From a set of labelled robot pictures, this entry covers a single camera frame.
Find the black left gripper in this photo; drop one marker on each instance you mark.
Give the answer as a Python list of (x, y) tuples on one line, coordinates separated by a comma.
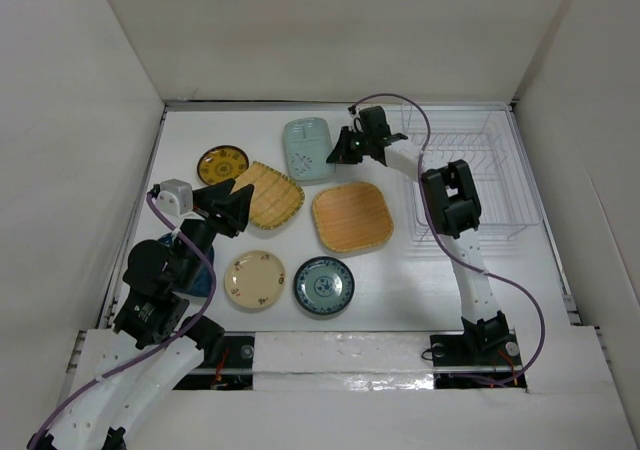
[(208, 198)]

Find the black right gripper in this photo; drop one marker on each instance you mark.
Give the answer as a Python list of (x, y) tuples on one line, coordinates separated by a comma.
[(341, 153)]

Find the light blue divided plate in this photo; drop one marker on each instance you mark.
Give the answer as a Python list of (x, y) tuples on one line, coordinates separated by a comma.
[(307, 145)]

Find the green-rimmed bamboo tray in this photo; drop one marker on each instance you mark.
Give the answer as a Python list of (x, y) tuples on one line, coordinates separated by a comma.
[(276, 197)]

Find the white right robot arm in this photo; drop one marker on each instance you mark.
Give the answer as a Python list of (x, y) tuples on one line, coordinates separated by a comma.
[(452, 209)]

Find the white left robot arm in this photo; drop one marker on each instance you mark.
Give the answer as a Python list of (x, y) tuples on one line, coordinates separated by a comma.
[(154, 343)]

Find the yellow brown round plate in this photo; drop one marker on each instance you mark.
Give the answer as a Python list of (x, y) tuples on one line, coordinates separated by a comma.
[(221, 163)]

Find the orange square woven tray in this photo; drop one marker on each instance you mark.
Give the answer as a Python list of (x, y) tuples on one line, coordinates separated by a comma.
[(352, 217)]

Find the cream floral round plate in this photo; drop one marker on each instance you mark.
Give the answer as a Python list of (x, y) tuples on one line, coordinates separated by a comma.
[(255, 280)]

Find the dark blue plate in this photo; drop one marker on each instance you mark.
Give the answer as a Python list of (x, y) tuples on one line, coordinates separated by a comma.
[(201, 284)]

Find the blue white patterned bowl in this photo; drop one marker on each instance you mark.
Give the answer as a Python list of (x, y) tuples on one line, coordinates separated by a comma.
[(324, 286)]

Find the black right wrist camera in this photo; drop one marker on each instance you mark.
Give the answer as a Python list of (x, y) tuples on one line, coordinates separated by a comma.
[(372, 122)]

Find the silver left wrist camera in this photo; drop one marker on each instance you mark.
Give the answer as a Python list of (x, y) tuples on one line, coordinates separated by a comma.
[(174, 197)]

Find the white wire dish rack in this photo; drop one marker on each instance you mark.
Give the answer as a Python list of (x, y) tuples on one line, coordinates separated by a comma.
[(485, 139)]

